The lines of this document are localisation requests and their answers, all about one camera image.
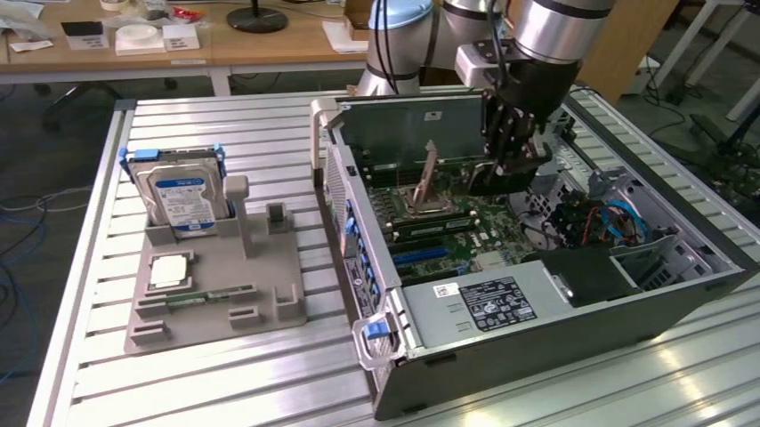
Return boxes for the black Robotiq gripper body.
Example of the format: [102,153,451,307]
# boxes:
[497,60,583,121]

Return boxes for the metal disk bay cage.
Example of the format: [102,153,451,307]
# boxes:
[516,128,595,210]

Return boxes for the green motherboard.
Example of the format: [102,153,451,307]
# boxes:
[354,153,552,286]

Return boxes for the CPU socket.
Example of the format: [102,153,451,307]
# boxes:
[399,181,460,222]

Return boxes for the wooden cabinet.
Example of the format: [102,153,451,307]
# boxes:
[492,0,682,104]

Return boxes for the installed black RAM stick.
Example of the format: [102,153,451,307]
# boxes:
[389,216,480,242]

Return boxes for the blue expansion slot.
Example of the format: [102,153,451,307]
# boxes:
[391,246,452,267]

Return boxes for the black fan shroud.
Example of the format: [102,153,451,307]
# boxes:
[541,247,644,309]

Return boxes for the black floor stand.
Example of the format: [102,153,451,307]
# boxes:
[688,113,760,157]

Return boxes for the white booklet stack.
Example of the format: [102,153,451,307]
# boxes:
[321,20,373,55]

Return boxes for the brown cardboard box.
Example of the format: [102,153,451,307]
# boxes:
[344,0,375,31]

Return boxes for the grey power supply unit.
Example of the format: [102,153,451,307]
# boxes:
[403,260,575,349]

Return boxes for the wooden desk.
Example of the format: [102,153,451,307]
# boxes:
[0,0,536,85]

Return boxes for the open black PC case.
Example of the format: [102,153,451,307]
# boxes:
[310,86,760,422]

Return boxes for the black round lamp base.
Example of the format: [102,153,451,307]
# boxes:
[226,0,292,34]

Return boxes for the hard disk with blue caddy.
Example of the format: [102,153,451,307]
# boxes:
[117,142,232,241]

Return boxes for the grey printed parts rack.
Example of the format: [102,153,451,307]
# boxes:
[123,174,310,358]

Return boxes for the plain white box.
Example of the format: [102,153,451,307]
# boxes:
[161,23,205,52]

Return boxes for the green RAM stick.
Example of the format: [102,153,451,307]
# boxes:
[161,287,240,308]

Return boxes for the silver CPU chip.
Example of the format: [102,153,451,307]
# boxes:
[147,256,190,288]

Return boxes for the white box with black top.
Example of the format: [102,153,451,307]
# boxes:
[61,20,113,52]

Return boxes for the black office chair base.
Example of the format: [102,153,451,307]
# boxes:
[35,82,123,133]

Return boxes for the white paper slip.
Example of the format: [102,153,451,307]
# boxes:
[7,39,55,53]

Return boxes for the clear plastic bag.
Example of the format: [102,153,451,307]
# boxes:
[0,0,59,39]

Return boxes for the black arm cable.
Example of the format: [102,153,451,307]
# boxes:
[369,0,517,93]

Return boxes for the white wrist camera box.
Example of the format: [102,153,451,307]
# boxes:
[456,40,517,86]

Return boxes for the red wire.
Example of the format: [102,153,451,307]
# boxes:
[580,206,603,245]

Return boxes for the blue wire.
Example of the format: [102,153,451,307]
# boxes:
[595,199,650,245]

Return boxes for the white table frame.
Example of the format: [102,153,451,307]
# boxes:
[682,0,760,121]

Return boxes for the grey case handle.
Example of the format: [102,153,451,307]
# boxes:
[352,306,409,370]

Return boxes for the blue floor cable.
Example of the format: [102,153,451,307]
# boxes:
[0,208,43,383]

